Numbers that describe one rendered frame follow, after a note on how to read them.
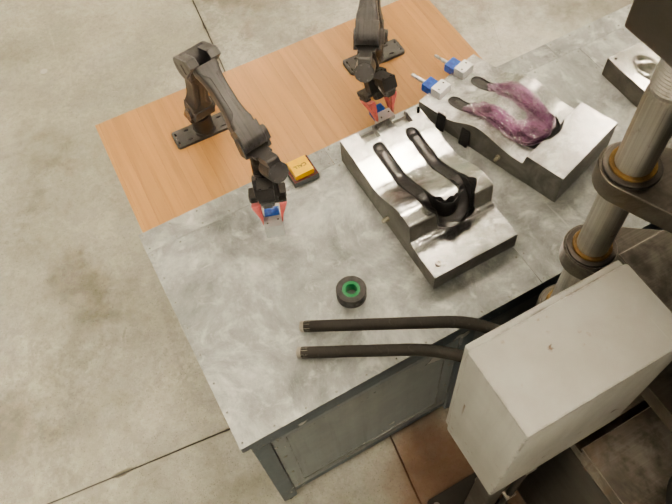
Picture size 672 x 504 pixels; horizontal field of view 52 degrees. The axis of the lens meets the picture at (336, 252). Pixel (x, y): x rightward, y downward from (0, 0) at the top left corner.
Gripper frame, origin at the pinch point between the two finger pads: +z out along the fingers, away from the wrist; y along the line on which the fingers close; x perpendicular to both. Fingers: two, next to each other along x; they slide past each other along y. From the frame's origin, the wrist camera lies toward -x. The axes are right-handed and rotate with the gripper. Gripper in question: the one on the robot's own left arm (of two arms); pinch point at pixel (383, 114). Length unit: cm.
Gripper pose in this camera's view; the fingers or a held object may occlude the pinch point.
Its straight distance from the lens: 212.6
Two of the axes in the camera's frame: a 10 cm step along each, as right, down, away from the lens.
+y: 8.6, -4.7, 2.1
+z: 3.0, 8.0, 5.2
